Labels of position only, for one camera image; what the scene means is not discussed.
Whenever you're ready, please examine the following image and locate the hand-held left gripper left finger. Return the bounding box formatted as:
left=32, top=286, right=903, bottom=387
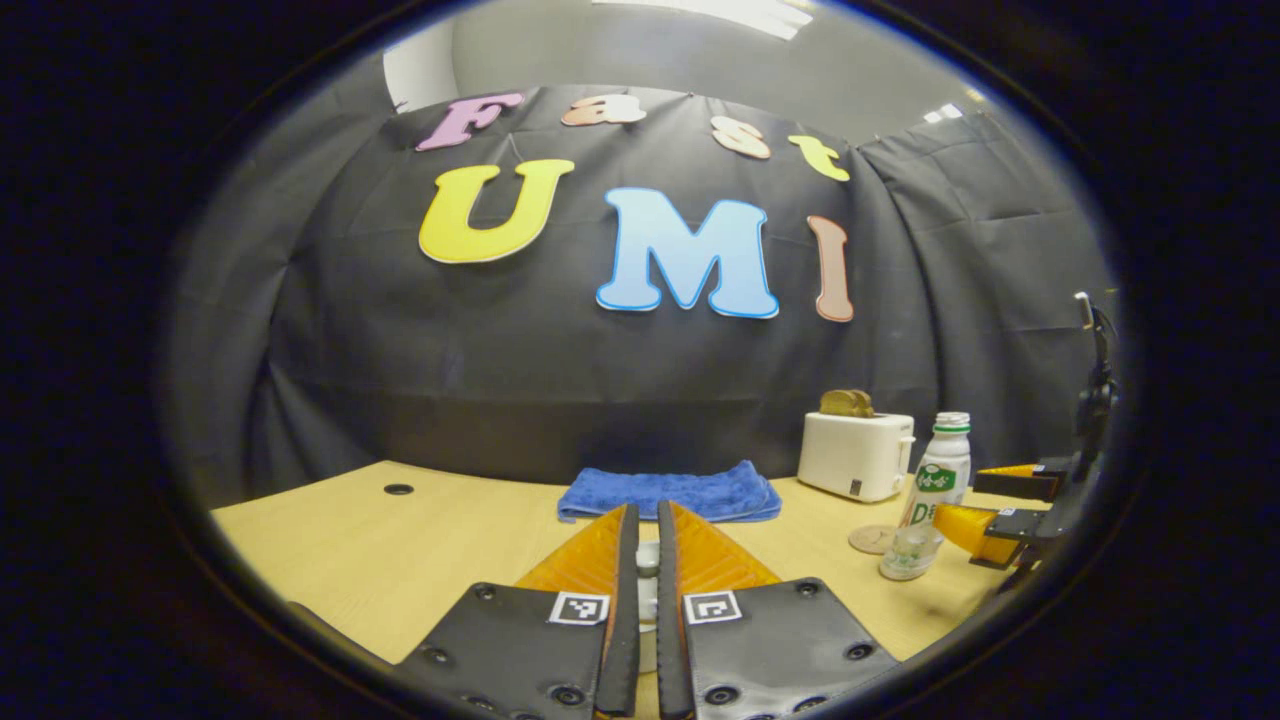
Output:
left=395, top=503, right=642, bottom=719

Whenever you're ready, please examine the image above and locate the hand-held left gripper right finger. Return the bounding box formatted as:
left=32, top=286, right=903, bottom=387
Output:
left=657, top=500, right=901, bottom=719

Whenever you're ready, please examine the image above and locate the white water bottle green label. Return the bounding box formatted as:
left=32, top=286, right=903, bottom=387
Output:
left=880, top=412, right=972, bottom=582

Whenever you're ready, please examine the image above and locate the blue folded towel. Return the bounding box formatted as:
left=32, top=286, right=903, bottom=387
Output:
left=557, top=460, right=783, bottom=524

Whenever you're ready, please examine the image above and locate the white toaster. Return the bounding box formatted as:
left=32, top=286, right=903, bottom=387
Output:
left=797, top=410, right=916, bottom=503

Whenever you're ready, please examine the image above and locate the ceiling light panel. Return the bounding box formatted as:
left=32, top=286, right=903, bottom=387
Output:
left=592, top=0, right=816, bottom=41

